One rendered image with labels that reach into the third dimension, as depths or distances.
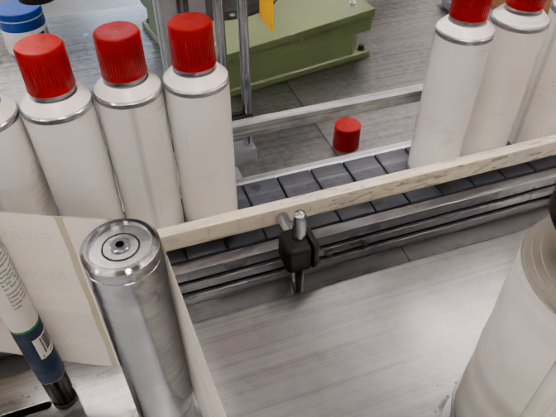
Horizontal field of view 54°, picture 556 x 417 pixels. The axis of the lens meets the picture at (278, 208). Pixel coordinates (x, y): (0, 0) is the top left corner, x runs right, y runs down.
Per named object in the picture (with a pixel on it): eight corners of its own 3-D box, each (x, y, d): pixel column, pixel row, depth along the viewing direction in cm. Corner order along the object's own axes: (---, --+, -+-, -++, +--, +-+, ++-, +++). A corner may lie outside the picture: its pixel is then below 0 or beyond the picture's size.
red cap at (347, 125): (327, 143, 71) (328, 122, 69) (345, 133, 73) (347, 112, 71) (346, 155, 69) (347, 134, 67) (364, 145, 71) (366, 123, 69)
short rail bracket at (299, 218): (287, 318, 52) (289, 228, 43) (276, 294, 54) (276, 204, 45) (318, 309, 52) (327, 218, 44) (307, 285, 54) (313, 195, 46)
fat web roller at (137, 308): (145, 465, 37) (74, 292, 24) (134, 405, 40) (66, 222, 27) (211, 443, 38) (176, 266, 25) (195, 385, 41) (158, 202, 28)
